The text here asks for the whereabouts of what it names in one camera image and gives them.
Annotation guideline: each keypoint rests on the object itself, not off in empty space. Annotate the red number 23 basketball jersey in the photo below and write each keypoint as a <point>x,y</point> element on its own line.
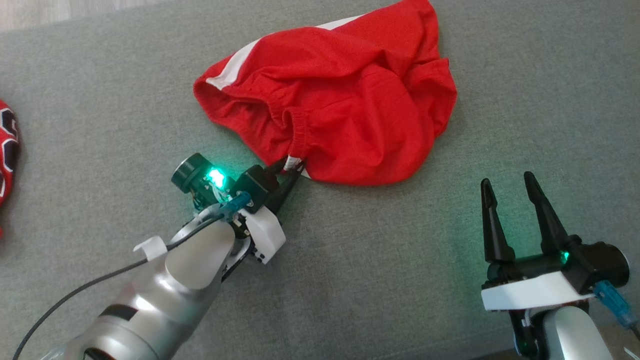
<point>6,150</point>

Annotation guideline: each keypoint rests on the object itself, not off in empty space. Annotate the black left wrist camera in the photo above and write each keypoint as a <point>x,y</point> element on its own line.
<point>192,172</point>

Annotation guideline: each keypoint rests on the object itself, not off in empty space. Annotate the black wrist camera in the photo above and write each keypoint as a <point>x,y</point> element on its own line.
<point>597,262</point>
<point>192,172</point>

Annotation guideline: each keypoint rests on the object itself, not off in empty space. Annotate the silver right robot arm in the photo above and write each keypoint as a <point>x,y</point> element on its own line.
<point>570,335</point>

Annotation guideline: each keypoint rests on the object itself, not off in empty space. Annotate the grey fabric sofa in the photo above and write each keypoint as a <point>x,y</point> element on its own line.
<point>400,275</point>

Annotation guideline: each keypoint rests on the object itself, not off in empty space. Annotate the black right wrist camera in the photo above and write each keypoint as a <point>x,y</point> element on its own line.
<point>597,262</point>

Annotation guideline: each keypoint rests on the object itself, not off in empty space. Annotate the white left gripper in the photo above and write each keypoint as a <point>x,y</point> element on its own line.
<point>265,235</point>

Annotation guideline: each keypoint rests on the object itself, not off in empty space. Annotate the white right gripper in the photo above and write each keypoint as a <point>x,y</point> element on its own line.
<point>530,292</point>

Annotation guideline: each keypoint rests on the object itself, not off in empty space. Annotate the red shorts with white stripe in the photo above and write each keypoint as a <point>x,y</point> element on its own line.
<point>350,100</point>

